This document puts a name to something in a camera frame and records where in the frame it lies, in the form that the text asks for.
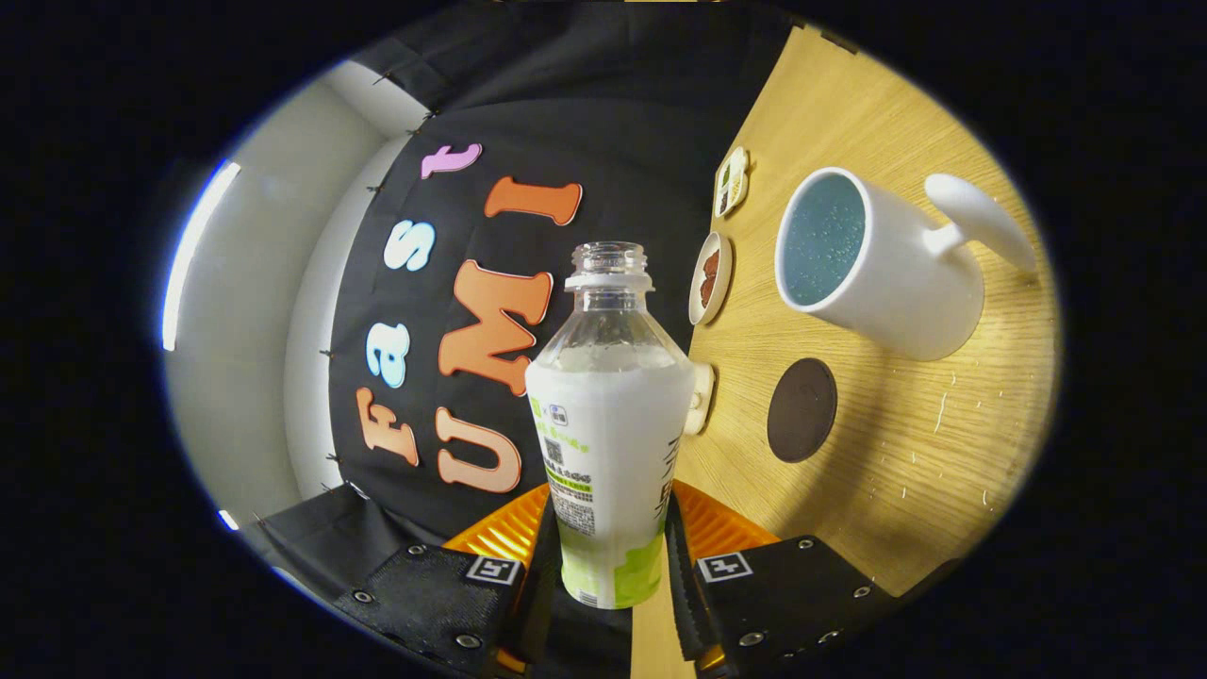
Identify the white toaster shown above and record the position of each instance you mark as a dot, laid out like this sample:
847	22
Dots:
702	401

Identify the dark brown round coaster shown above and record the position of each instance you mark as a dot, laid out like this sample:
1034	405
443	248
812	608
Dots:
801	410

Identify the black backdrop cloth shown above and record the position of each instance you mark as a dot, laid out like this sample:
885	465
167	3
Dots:
622	151

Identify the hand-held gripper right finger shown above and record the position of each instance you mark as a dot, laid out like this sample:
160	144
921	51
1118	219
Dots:
684	594

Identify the wooden table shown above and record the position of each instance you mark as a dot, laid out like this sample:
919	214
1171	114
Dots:
905	443

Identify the white round plate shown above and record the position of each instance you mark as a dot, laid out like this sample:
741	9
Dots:
698	302

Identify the white divided dish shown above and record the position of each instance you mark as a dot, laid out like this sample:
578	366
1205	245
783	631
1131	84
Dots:
733	179

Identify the clear juice bottle green label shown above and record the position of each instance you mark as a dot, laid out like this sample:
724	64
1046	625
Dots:
613	424

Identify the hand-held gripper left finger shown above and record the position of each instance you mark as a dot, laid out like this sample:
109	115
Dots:
539	585

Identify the ceiling light panel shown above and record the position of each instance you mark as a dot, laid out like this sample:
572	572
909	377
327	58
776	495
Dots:
193	255

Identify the red sliced food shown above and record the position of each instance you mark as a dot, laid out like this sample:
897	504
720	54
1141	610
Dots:
709	275

